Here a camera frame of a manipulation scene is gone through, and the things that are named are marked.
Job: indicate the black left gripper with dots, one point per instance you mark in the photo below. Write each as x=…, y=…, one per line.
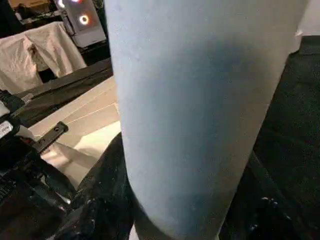
x=15, y=155

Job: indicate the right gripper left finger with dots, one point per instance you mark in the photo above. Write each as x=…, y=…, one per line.
x=105, y=200

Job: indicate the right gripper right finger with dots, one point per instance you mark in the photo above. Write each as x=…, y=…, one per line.
x=262, y=212

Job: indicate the white plastic table top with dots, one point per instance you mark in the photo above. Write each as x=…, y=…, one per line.
x=87, y=112

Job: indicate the white plastic table leg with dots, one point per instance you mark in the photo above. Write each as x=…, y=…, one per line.
x=200, y=100

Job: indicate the white cloth-covered furniture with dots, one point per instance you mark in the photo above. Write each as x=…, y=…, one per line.
x=37, y=50

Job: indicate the black plastic cover mat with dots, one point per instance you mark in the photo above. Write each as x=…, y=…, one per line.
x=295, y=100

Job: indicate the white computer case glowing rings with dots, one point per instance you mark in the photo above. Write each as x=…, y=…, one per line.
x=85, y=22

